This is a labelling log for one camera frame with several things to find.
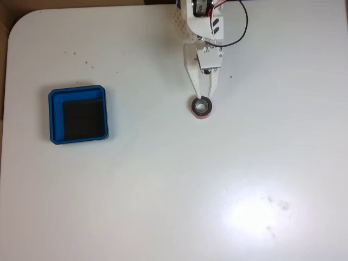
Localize red tape roll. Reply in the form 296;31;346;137
190;96;214;120

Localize blue square box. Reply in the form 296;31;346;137
48;84;110;145

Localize white perforated plate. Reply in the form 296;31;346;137
173;4;191;38

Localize black foam pad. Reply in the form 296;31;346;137
63;98;107;138

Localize white camera box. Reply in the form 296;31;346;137
196;47;224;74

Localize red white servo wire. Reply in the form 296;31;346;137
206;0;228;51

